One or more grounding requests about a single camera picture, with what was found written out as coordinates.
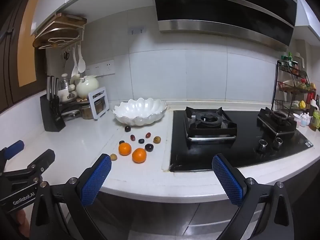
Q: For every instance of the brown longan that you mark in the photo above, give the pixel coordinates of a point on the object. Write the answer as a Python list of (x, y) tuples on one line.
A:
[(157, 139), (113, 157)]

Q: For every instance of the orange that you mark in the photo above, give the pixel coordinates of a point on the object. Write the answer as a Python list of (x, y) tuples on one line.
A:
[(139, 155), (125, 149)]

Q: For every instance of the white plastic spoon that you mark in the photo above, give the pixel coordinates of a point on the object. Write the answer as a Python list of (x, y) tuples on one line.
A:
[(81, 63), (74, 66)]

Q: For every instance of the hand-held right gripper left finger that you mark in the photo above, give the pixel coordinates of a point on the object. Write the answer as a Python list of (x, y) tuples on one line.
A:
[(96, 180)]

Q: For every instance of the black burner grate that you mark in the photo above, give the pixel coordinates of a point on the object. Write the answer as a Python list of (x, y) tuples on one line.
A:
[(277, 120), (210, 127)]

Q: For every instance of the white counter shelf rack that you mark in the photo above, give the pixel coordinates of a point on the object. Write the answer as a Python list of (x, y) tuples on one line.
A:
[(91, 110)]

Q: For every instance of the black range hood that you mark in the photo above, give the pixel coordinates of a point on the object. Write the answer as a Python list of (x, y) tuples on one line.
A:
[(225, 7)]

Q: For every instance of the white scalloped bowl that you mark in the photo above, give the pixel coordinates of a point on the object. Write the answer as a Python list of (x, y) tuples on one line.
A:
[(140, 110)]

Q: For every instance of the green cap seasoning bottle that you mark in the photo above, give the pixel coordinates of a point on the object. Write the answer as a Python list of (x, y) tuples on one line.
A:
[(286, 60)]

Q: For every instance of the white plastic jug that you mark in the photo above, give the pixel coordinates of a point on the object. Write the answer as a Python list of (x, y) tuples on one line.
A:
[(298, 60)]

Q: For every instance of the black glass gas stove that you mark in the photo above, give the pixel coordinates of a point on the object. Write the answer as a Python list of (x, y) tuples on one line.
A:
[(207, 155)]

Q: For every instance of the dark glass bottle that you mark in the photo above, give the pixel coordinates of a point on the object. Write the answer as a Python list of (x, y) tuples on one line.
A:
[(317, 102)]

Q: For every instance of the red sauce bottle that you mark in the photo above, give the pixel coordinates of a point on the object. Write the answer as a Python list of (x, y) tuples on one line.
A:
[(310, 97)]

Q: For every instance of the rectangular wooden cutting board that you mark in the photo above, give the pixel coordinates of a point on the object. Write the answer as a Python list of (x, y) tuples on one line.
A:
[(72, 19)]

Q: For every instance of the black knife block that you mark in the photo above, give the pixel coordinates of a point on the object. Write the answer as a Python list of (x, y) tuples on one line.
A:
[(51, 115)]

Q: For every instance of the small dark grape centre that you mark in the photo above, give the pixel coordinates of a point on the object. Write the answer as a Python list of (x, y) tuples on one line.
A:
[(141, 141)]

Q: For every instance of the round wooden cutting board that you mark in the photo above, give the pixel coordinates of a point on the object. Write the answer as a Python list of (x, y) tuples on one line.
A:
[(57, 36)]

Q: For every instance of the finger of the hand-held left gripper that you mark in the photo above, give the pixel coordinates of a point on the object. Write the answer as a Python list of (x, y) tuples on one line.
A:
[(15, 147), (42, 158)]

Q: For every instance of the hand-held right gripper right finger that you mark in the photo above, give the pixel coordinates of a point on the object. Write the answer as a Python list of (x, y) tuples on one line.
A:
[(228, 180)]

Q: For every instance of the dark purple plum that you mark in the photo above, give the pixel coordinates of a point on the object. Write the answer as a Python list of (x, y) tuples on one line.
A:
[(149, 147)]

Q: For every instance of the person's left hand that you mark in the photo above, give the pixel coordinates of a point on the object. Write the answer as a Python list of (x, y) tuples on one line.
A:
[(22, 220)]

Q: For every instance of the yellow green plastic container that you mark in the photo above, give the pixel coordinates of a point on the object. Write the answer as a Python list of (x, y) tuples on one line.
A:
[(316, 120)]

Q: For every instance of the yellow cap bottle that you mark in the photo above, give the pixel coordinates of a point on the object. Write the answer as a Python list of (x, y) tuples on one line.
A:
[(302, 104)]

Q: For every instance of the black scissors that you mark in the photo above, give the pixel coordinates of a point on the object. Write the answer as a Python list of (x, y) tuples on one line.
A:
[(65, 55)]

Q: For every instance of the grey wall hook strip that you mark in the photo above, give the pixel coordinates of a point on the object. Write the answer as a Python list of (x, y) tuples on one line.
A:
[(136, 30)]

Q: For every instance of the white wall power outlet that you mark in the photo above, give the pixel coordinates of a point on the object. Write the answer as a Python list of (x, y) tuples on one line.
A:
[(90, 70), (109, 67), (100, 68)]

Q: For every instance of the small white seasoning jars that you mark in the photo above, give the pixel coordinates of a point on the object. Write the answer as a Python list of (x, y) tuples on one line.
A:
[(303, 120)]

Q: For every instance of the cream ceramic teapot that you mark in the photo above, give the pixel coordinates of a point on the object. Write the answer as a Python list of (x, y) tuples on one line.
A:
[(87, 87)]

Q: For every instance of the small white ceramic cup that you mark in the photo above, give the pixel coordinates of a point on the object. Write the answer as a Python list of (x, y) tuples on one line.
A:
[(71, 94)]

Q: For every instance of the dark purple grape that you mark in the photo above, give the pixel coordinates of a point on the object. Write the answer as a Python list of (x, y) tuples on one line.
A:
[(127, 129)]

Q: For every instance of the red jujube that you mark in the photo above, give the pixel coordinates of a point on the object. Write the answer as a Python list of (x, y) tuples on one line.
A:
[(132, 137), (148, 135)]

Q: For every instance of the metal stove knob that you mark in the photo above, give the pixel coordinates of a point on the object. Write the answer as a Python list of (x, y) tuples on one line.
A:
[(262, 145), (278, 143)]

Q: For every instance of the glass storage jar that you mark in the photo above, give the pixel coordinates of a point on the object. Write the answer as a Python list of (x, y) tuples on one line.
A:
[(99, 107), (85, 112)]

